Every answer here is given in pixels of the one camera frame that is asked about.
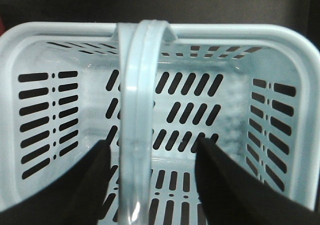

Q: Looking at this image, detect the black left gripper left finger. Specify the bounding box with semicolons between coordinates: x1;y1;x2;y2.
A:
0;140;111;225

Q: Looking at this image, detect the light blue plastic basket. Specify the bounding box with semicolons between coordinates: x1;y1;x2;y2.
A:
0;20;320;225

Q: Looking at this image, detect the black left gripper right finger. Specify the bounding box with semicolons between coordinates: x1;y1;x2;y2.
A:
194;138;320;225

